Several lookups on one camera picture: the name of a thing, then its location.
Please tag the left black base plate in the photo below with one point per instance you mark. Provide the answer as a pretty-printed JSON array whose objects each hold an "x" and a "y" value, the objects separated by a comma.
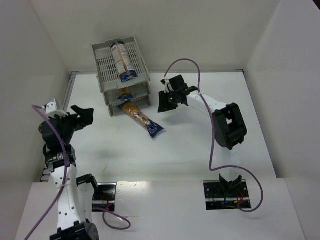
[{"x": 104, "y": 197}]

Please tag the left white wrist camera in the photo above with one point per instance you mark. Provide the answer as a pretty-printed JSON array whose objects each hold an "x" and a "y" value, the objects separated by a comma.
[{"x": 52, "y": 108}]

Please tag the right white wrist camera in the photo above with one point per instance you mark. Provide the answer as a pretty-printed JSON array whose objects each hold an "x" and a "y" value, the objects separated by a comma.
[{"x": 167, "y": 85}]

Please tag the grey three-tier tray shelf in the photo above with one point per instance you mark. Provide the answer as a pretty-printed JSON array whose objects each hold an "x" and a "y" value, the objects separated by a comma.
[{"x": 109, "y": 80}]

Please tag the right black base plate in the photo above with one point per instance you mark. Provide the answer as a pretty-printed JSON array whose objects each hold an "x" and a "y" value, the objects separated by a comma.
[{"x": 216, "y": 199}]

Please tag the aluminium frame rail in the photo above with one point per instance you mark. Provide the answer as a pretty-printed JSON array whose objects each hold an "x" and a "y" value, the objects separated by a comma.
[{"x": 58, "y": 156}]

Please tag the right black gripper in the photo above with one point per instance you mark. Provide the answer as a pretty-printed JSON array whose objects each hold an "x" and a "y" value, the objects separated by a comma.
[{"x": 166, "y": 99}]

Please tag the blue spaghetti bag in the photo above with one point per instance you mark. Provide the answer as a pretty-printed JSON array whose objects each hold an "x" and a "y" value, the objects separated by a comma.
[
  {"x": 138, "y": 116},
  {"x": 125, "y": 94}
]

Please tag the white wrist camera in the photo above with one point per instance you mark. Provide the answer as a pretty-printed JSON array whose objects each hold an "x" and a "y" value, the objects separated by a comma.
[
  {"x": 52, "y": 108},
  {"x": 167, "y": 85}
]

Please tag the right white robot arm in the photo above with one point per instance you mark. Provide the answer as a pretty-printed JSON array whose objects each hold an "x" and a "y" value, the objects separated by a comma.
[{"x": 227, "y": 123}]

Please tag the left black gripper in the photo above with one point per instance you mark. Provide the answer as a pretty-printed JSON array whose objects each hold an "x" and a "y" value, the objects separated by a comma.
[{"x": 72, "y": 119}]

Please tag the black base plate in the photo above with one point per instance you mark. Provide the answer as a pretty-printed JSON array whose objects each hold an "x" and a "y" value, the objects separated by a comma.
[
  {"x": 216, "y": 199},
  {"x": 104, "y": 197}
]

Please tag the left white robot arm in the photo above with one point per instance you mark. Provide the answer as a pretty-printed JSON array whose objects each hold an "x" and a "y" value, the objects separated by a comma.
[{"x": 74, "y": 193}]

